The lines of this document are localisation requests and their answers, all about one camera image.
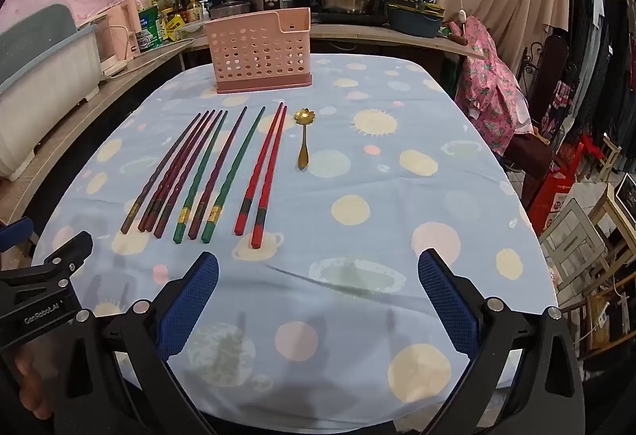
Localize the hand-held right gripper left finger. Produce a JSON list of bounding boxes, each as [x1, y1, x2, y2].
[[52, 251, 222, 435]]

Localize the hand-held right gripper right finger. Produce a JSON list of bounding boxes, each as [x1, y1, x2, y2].
[[416, 249, 587, 435]]

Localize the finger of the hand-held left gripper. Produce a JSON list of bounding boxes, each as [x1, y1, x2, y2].
[[31, 230, 95, 291], [0, 218, 35, 263]]

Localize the dark brown chopstick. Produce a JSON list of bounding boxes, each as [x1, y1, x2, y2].
[[145, 109, 216, 233], [120, 112, 203, 235], [138, 110, 209, 232]]

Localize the green chopstick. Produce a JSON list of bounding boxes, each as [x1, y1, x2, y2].
[[201, 106, 266, 244], [173, 110, 230, 245]]

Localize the red chopstick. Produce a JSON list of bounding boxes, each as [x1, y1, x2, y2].
[[235, 102, 284, 237], [251, 105, 289, 250]]

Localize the gold flower spoon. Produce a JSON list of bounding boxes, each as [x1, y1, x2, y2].
[[294, 108, 311, 170]]

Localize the pink perforated utensil holder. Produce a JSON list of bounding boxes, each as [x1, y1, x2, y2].
[[205, 8, 314, 94]]

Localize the person's left hand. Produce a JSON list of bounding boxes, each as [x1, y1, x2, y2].
[[12, 348, 54, 422]]

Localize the blue dotted tablecloth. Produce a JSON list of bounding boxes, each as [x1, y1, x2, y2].
[[32, 52, 560, 435]]

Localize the white dish rack teal lid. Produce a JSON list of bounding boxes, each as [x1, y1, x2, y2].
[[0, 4, 103, 182]]

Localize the framed picture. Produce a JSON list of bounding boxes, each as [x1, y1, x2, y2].
[[613, 174, 636, 217]]

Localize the pink pineapple print garment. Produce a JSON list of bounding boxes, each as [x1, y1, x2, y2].
[[454, 15, 535, 155]]

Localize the pink electric kettle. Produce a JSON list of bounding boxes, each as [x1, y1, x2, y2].
[[97, 0, 142, 75]]

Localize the yellow packet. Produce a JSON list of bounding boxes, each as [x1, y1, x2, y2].
[[166, 13, 187, 41]]

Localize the clear food container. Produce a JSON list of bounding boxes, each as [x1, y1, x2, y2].
[[176, 23, 209, 41]]

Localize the dark wooden chair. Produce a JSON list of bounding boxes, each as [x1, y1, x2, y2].
[[507, 33, 570, 212]]

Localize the blue basin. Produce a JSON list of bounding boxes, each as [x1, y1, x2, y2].
[[386, 3, 444, 37]]

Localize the small pot with glass lid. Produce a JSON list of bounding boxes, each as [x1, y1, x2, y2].
[[209, 0, 250, 19]]

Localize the black induction cooktop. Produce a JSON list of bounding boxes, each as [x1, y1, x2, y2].
[[309, 10, 391, 26]]

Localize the hanging clothes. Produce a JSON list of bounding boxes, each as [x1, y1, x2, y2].
[[566, 0, 636, 153]]

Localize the white power cable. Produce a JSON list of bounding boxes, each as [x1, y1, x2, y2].
[[102, 38, 192, 78]]

